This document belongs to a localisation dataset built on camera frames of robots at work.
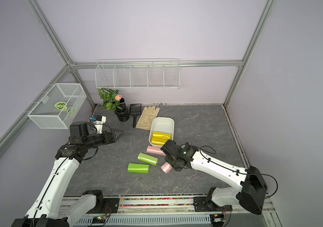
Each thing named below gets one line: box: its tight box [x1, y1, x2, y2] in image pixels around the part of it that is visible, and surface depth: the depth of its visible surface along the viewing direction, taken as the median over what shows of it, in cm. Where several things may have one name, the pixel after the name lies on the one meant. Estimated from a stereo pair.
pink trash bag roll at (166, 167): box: [160, 161, 173, 174], surface depth 75 cm
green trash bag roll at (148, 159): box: [137, 152, 159, 166], surface depth 89 cm
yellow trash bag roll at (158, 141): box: [151, 136, 169, 146], surface depth 96 cm
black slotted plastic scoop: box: [129, 103, 143, 128], surface depth 118 cm
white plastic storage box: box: [148, 116, 175, 147], surface depth 100 cm
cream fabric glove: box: [135, 105, 161, 131], surface depth 114 cm
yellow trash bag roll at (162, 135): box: [153, 131, 172, 140], surface depth 98 cm
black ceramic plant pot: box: [114, 97, 130, 122], surface depth 107 cm
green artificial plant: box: [97, 87, 120, 112], surface depth 92 cm
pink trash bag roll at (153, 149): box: [146, 145, 167, 157], surface depth 92 cm
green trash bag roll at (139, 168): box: [127, 162, 151, 174], surface depth 85 cm
